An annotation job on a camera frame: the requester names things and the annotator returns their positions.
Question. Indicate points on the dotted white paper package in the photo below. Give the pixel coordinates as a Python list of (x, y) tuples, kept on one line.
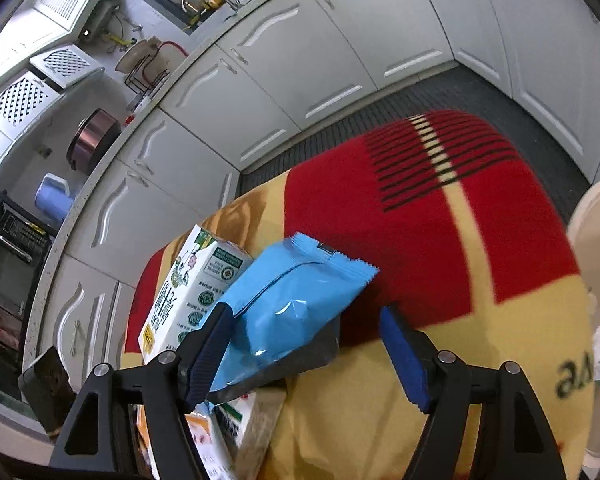
[(202, 440)]

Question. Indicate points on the maroon rice cooker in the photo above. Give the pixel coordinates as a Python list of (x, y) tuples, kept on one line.
[(92, 140)]

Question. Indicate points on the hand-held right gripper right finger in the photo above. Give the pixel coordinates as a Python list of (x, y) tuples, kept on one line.
[(405, 355)]

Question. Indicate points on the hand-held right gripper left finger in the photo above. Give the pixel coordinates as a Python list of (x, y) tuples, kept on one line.
[(205, 360)]

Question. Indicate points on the white plain wall cabinet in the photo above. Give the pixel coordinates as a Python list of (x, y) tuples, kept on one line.
[(15, 40)]

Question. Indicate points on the white green milk carton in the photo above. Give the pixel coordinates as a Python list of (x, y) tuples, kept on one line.
[(180, 300)]

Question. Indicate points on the dark brown box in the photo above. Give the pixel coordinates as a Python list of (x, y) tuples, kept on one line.
[(45, 385)]

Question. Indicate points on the green white packet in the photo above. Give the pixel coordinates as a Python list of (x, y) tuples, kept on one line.
[(235, 420)]

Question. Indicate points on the cream plastic bin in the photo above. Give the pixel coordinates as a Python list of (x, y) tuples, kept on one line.
[(597, 260)]

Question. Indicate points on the black microwave oven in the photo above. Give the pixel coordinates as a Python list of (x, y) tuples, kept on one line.
[(10, 260)]

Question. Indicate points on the blue electric kettle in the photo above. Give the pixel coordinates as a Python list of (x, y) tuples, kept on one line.
[(52, 200)]

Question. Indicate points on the white lattice wall cabinet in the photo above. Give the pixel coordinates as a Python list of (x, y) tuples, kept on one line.
[(20, 100)]

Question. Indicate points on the blue plastic packet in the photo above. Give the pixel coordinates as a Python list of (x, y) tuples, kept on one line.
[(290, 300)]

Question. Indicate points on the black shelf rack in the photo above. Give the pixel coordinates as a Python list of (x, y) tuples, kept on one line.
[(50, 240)]

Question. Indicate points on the dark ribbed floor mat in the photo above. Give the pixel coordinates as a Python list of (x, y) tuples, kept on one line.
[(330, 135)]

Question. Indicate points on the floral printed blanket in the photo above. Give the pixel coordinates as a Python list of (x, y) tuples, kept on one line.
[(430, 210)]

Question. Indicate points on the beige ceramic bowl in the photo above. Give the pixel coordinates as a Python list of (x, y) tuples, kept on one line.
[(137, 55)]

